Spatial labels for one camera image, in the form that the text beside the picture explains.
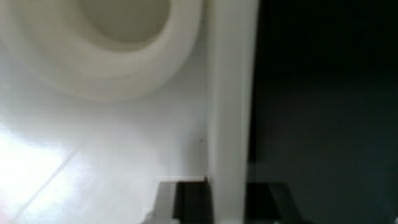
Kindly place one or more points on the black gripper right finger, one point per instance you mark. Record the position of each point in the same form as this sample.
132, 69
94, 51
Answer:
270, 206

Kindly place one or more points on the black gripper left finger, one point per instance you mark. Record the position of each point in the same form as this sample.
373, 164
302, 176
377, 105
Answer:
183, 203

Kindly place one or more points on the white square tabletop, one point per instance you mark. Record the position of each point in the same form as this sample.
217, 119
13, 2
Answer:
124, 107

